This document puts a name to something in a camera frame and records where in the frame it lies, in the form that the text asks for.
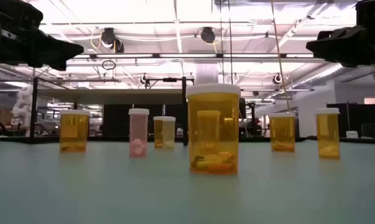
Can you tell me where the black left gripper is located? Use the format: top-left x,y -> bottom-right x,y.
0,0 -> 85,71

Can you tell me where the yellow medicine bottle white cap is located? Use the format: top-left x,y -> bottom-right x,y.
315,108 -> 341,160

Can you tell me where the pink medicine bottle white cap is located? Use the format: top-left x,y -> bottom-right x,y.
128,108 -> 150,159

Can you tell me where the pale green medicine bottle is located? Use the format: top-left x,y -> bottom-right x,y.
160,116 -> 177,150

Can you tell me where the amber bottle with mixed capsules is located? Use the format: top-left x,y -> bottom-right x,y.
186,83 -> 241,175

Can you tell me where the white robot figure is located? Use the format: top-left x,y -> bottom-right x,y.
11,86 -> 33,136

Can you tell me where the black office partition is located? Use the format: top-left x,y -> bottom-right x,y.
326,98 -> 375,139

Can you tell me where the black computer monitor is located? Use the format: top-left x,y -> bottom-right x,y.
239,98 -> 248,119

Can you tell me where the black cable ring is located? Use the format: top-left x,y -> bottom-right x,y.
101,58 -> 117,71

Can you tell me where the black metal shelf frame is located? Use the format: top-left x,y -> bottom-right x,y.
29,75 -> 196,147

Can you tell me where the yellow hanging cable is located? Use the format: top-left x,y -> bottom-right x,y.
269,0 -> 292,114

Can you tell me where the black hanging cable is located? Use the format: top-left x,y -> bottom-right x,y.
218,0 -> 224,84

